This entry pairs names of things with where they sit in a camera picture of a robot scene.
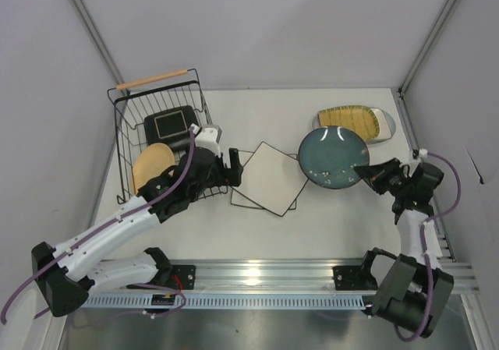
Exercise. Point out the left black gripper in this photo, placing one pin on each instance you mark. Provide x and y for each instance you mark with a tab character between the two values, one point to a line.
224	171

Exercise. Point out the woven fan-shaped plate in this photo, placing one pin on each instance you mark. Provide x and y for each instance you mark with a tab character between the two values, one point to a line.
357	118

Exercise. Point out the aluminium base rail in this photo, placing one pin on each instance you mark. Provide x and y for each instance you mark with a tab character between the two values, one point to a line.
304	276

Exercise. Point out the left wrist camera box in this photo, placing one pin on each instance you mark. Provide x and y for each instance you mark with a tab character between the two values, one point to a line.
208	137

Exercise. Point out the white square plate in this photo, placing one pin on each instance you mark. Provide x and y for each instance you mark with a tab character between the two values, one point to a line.
273	178
241	198

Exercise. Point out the black square dish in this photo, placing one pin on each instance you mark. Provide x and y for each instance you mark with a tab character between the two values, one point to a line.
170	127

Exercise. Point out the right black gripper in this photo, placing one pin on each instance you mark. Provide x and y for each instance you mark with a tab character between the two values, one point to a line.
388	176

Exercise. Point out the dark blue round plate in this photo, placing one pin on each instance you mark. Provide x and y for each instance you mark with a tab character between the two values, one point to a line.
329	155

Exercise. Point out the white rectangular plate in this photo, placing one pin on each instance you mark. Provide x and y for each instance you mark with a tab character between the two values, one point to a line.
384	122

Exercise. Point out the black wire dish rack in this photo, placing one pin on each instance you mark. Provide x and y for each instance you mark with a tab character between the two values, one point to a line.
172	90

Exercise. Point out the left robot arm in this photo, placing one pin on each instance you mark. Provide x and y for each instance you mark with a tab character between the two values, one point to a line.
52	264

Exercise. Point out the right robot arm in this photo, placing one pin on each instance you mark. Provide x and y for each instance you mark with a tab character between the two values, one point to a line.
415	290

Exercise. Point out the white slotted cable duct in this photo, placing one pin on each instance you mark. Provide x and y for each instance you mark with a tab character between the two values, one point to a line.
225	301

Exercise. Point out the wooden plate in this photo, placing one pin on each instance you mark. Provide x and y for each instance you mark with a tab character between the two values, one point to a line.
155	159

